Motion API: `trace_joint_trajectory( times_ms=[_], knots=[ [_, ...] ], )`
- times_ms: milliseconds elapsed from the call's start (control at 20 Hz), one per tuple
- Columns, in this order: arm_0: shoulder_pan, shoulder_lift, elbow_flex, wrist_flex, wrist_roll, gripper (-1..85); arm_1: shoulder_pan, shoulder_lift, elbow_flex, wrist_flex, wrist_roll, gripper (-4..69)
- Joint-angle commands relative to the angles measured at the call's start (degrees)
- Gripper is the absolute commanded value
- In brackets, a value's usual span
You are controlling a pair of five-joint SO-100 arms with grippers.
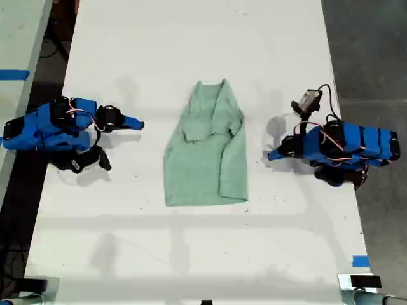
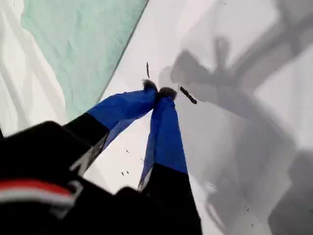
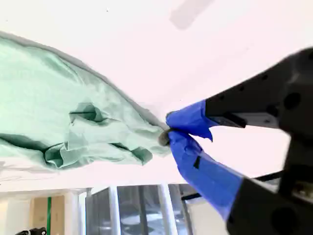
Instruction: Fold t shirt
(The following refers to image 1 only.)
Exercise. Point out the black camera stalk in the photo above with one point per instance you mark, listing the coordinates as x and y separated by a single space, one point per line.
97 139
302 125

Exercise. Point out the tiny black box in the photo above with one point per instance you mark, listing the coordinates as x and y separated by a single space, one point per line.
206 302

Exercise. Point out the grey metal tube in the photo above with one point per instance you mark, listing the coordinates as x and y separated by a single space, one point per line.
378 299

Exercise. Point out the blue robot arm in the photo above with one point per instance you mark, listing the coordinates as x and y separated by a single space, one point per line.
47 127
356 143

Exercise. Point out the pale green t-shirt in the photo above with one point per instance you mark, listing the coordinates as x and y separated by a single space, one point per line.
206 165

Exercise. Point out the grey and black camera box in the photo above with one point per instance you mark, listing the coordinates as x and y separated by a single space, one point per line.
307 100

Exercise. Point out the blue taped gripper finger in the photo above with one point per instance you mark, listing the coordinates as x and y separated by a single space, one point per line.
133 120
135 126
277 157
276 152

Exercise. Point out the black camera box white label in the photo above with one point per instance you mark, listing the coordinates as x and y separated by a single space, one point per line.
83 162

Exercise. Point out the long blue tape strip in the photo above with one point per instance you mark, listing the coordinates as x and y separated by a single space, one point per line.
12 75

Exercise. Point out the silver metal bracket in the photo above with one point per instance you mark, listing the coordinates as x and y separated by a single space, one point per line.
52 290
344 289

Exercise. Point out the pale side table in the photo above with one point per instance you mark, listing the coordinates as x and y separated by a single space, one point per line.
16 38

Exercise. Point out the square blue tape piece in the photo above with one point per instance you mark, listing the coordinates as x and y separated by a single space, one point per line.
360 261

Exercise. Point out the small black box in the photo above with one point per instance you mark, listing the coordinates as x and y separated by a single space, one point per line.
35 285
365 281

